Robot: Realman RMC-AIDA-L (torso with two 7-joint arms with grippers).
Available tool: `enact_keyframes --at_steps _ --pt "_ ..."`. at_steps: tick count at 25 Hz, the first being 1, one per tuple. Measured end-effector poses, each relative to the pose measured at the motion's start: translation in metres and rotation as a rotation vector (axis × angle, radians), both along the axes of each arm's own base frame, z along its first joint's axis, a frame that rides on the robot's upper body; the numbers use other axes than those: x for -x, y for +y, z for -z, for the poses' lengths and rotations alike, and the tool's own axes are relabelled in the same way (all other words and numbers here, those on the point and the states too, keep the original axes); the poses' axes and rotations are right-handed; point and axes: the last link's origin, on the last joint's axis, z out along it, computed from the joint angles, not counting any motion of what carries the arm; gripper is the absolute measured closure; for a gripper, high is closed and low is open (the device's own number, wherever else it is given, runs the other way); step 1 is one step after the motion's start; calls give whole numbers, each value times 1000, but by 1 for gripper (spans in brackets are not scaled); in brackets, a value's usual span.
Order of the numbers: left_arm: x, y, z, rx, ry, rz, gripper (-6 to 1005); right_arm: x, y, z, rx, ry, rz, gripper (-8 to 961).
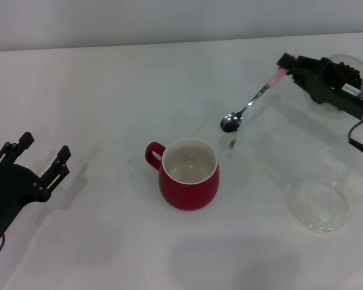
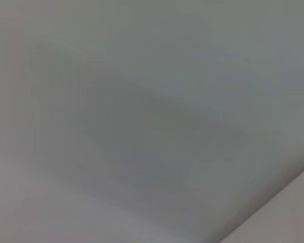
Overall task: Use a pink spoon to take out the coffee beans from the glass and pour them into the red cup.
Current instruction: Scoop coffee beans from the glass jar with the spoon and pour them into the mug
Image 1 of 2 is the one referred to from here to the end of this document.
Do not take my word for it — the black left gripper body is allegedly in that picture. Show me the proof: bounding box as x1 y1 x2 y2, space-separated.
0 163 49 244

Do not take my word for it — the red ceramic mug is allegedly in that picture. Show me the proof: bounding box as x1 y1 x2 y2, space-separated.
144 138 221 211

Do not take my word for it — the empty clear glass saucer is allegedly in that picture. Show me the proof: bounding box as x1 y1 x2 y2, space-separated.
288 179 351 236

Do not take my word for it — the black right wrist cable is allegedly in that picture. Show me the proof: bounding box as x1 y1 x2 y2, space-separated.
347 116 363 166

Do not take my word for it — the coffee bean heap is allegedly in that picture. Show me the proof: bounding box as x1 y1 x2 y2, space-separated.
334 62 363 88

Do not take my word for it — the pink handled metal spoon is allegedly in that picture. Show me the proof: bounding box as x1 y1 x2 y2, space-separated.
220 53 299 134

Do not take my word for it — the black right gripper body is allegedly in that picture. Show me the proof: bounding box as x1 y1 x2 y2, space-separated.
308 57 363 119

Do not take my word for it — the clear glass cup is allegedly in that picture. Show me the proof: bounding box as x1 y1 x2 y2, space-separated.
325 54 363 100

